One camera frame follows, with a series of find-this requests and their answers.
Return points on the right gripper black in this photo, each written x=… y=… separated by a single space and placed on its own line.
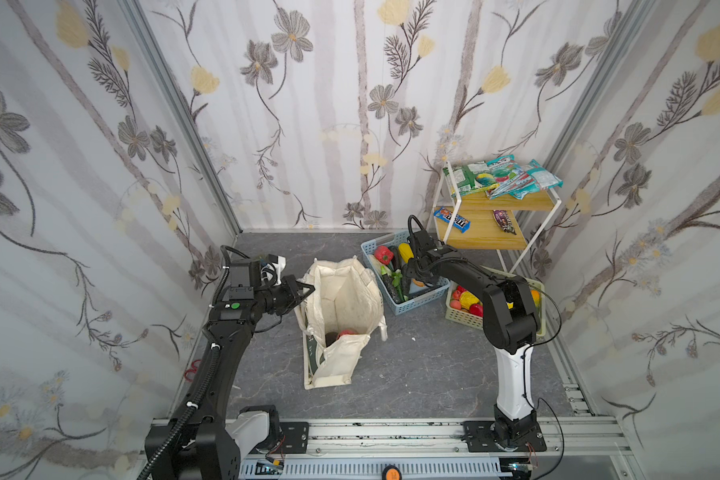
x=418 y=258

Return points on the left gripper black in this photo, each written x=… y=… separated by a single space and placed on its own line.
x=291 y=292

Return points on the canvas tote bag floral print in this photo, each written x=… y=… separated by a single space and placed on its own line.
x=346 y=297

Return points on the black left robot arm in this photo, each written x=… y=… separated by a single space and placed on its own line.
x=216 y=384

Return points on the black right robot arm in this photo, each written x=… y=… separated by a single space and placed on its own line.
x=509 y=323

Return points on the blue candy bag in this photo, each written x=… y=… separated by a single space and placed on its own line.
x=446 y=215

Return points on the purple candy bag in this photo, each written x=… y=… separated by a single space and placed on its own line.
x=504 y=222

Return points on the yellow squash toy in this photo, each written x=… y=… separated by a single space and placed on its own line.
x=405 y=252

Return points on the red bell pepper toy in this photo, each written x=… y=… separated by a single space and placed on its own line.
x=383 y=255

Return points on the yellow lemon toy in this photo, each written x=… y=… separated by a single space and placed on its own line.
x=467 y=300

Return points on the blue plastic basket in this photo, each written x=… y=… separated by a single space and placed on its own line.
x=402 y=295

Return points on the green snack packet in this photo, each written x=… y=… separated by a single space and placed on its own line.
x=469 y=179

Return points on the teal snack packet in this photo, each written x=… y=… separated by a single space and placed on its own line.
x=534 y=178

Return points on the white wire wooden shelf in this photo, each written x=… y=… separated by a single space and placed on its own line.
x=484 y=234

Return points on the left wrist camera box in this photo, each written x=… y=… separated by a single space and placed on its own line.
x=257 y=273

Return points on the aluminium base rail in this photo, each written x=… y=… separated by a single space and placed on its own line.
x=253 y=446

